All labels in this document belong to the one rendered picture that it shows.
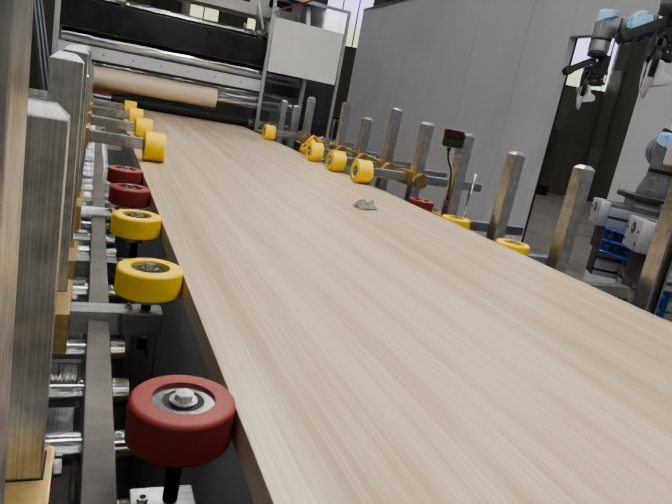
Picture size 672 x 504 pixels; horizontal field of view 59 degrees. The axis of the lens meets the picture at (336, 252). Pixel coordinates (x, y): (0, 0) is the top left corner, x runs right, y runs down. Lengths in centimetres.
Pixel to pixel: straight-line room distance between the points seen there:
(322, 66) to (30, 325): 370
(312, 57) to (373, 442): 368
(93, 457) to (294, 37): 364
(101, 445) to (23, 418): 7
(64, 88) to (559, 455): 63
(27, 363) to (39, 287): 6
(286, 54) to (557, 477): 366
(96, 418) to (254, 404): 15
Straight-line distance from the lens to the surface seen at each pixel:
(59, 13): 387
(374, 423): 50
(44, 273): 45
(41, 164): 44
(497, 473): 48
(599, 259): 236
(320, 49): 407
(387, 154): 231
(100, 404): 59
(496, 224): 168
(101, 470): 51
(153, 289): 73
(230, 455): 70
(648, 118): 503
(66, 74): 75
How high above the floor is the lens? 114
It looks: 14 degrees down
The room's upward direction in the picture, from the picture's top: 11 degrees clockwise
